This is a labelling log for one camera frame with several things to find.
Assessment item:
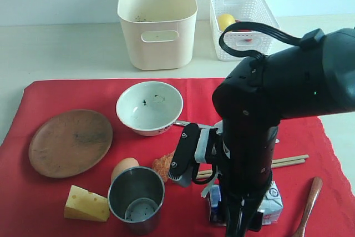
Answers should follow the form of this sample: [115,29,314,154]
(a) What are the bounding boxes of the brown wooden plate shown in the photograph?
[28,109,113,179]

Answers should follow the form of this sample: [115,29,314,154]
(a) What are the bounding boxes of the yellow lemon with sticker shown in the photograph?
[217,13,236,32]

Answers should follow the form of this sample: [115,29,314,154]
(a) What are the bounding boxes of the red toy sausage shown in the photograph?
[235,19,252,42]

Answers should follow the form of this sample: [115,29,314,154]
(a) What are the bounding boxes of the yellow toy cheese wedge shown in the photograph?
[64,185,110,222]

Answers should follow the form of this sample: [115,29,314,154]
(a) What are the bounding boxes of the white perforated plastic basket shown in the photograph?
[210,0,280,61]

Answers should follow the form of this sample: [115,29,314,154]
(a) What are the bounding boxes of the brown egg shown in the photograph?
[110,157,139,182]

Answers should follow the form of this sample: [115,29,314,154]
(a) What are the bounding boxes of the white ceramic bowl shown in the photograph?
[116,81,184,137]

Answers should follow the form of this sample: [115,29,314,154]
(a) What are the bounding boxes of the stainless steel cup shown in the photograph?
[107,166,165,235]

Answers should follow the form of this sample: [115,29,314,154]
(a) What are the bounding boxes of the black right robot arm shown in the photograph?
[212,22,354,236]

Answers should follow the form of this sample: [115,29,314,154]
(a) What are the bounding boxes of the cream plastic bin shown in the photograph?
[117,0,197,70]

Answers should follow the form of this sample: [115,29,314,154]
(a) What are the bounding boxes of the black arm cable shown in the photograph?
[218,22,325,60]

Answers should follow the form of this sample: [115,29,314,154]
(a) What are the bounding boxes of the brown wooden spoon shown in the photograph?
[291,177,323,237]

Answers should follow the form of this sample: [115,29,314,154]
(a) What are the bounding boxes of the silver table knife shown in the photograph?
[174,120,191,127]

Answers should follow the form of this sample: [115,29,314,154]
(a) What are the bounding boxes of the blue white milk carton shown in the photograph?
[206,181,283,226]

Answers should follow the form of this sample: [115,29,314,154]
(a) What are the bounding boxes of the upper wooden chopstick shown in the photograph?
[198,154,310,175]

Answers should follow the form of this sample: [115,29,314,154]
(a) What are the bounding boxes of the red tablecloth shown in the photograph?
[1,79,354,236]

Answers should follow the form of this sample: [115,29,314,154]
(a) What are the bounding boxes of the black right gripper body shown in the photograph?
[220,175,272,237]

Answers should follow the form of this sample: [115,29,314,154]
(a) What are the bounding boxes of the orange fried chicken piece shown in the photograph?
[152,151,175,183]

